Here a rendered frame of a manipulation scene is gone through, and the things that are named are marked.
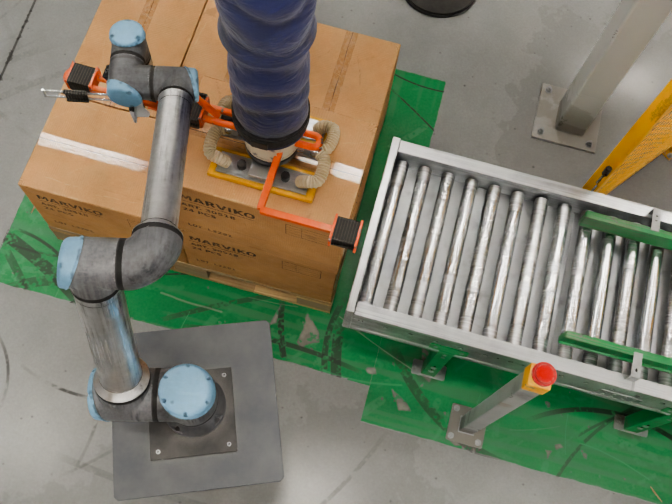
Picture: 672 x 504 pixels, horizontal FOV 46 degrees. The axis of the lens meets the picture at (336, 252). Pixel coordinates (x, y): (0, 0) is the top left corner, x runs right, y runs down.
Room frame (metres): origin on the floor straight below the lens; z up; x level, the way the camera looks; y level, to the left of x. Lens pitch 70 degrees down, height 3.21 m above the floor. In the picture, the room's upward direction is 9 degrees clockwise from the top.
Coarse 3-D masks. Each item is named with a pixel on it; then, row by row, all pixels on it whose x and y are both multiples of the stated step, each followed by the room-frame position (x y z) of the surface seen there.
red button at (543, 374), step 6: (534, 366) 0.57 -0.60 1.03; (540, 366) 0.57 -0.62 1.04; (546, 366) 0.57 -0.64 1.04; (552, 366) 0.58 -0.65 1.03; (534, 372) 0.55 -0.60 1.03; (540, 372) 0.55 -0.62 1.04; (546, 372) 0.56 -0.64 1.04; (552, 372) 0.56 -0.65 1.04; (534, 378) 0.54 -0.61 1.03; (540, 378) 0.54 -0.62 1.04; (546, 378) 0.54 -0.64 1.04; (552, 378) 0.54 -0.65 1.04; (540, 384) 0.52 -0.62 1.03; (546, 384) 0.52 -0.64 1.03
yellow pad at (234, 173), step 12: (240, 156) 1.10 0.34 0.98; (216, 168) 1.04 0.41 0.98; (228, 168) 1.05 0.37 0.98; (240, 168) 1.05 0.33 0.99; (288, 168) 1.09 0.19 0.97; (228, 180) 1.02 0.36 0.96; (240, 180) 1.02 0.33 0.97; (252, 180) 1.02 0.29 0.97; (264, 180) 1.03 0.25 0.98; (276, 180) 1.04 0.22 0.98; (288, 180) 1.04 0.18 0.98; (276, 192) 1.00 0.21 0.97; (288, 192) 1.01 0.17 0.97; (300, 192) 1.01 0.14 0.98; (312, 192) 1.02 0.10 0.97
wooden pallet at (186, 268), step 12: (372, 156) 1.61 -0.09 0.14; (180, 264) 0.99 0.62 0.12; (204, 276) 0.98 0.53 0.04; (216, 276) 1.00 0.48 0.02; (228, 276) 0.97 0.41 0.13; (240, 288) 0.97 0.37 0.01; (252, 288) 0.97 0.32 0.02; (264, 288) 0.98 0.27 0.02; (276, 288) 0.95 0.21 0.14; (288, 300) 0.94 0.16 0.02; (300, 300) 0.94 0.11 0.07; (312, 300) 0.93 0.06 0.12
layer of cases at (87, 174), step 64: (128, 0) 1.91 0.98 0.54; (192, 0) 1.96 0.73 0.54; (192, 64) 1.67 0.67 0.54; (320, 64) 1.76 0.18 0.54; (384, 64) 1.81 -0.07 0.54; (64, 128) 1.31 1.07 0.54; (128, 128) 1.35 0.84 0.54; (64, 192) 1.06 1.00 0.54; (128, 192) 1.10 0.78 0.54; (192, 256) 0.99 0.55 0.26; (256, 256) 0.96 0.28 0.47
